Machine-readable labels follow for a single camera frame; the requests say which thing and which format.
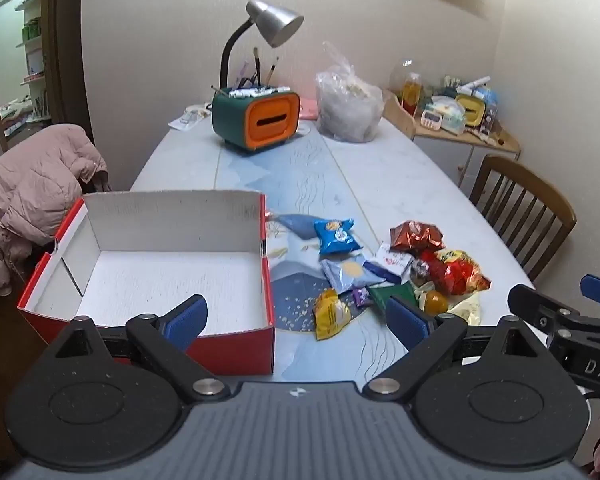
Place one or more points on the pale yellow packet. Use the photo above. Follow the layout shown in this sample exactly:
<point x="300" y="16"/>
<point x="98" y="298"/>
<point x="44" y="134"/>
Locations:
<point x="467" y="310"/>

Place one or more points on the wooden slatted chair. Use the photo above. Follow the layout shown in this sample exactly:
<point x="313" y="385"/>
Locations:
<point x="525" y="200"/>

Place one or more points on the wooden side cabinet with clutter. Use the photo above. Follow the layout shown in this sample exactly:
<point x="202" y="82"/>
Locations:
<point x="460" y="145"/>

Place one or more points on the white wall shelves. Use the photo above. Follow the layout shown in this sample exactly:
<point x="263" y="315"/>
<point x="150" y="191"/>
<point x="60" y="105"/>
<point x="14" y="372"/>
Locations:
<point x="32" y="35"/>

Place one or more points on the paint brush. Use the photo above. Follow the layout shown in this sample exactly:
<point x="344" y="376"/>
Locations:
<point x="255" y="65"/>
<point x="272" y="69"/>

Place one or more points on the white packet red label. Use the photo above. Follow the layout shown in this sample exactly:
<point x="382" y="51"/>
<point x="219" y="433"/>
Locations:
<point x="394" y="260"/>

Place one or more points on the pink puffer jacket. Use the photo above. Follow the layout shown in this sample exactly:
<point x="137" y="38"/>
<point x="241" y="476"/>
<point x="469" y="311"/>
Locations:
<point x="35" y="185"/>

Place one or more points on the light green pouch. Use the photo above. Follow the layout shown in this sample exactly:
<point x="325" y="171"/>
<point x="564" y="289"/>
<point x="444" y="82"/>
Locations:
<point x="450" y="115"/>

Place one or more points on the green snack packet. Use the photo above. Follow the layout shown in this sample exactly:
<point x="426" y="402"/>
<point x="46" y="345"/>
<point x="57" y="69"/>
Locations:
<point x="381" y="291"/>

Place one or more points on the orange jelly ball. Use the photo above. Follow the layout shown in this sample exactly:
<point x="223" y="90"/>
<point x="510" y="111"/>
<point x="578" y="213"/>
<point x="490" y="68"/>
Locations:
<point x="436" y="303"/>

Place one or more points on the brown shiny snack packet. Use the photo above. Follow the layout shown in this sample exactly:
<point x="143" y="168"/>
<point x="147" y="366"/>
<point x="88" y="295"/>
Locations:
<point x="415" y="236"/>

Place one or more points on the orange drink bottle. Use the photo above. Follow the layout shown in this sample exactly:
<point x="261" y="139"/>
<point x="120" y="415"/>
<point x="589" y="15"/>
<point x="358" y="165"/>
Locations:
<point x="412" y="94"/>

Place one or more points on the green orange desk organizer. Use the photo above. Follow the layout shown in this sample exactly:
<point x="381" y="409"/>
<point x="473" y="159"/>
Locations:
<point x="230" y="115"/>

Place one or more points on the dark wooden door frame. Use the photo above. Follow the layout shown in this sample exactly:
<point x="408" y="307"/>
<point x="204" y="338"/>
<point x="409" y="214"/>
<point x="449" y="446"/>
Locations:
<point x="70" y="60"/>

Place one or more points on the red cardboard box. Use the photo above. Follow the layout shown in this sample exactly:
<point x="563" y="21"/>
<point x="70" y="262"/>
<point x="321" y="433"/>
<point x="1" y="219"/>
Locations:
<point x="155" y="280"/>

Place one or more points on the white printed card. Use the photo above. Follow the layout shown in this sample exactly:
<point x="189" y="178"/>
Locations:
<point x="187" y="117"/>

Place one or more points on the silver desk lamp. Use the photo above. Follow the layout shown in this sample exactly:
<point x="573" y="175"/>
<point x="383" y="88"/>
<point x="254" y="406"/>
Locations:
<point x="275" y="22"/>

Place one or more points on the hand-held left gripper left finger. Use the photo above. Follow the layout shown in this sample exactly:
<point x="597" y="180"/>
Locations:
<point x="187" y="321"/>

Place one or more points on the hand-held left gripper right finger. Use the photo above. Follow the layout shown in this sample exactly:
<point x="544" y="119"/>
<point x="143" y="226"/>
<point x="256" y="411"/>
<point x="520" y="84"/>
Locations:
<point x="406" y="319"/>

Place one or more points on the clear plastic bag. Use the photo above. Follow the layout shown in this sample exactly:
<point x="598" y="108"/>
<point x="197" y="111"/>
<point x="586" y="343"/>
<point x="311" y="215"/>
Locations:
<point x="350" y="110"/>

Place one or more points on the yellow tissue box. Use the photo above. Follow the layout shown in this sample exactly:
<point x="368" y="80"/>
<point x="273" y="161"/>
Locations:
<point x="470" y="111"/>

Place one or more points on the blue snack packet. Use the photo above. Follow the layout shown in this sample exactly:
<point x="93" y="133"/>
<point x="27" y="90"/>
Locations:
<point x="336" y="236"/>

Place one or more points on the small purple candy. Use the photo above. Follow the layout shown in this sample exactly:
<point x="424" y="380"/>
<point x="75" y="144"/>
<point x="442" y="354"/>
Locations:
<point x="362" y="296"/>

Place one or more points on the white digital timer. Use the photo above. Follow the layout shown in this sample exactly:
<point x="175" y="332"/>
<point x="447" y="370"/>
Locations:
<point x="432" y="120"/>

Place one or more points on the light blue packet yellow circle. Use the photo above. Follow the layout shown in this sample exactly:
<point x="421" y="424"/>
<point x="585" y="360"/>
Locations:
<point x="347" y="272"/>

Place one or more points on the red yellow snack packet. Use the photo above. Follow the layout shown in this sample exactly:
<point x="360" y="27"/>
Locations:
<point x="452" y="272"/>

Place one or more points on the clear glass dome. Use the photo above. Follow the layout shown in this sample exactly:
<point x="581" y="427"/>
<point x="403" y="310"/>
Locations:
<point x="402" y="72"/>

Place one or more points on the row of white tubes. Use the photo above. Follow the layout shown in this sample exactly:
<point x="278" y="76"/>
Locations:
<point x="252" y="92"/>

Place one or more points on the pink booklet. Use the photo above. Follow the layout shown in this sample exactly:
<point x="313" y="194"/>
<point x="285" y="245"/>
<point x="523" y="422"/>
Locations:
<point x="308" y="107"/>

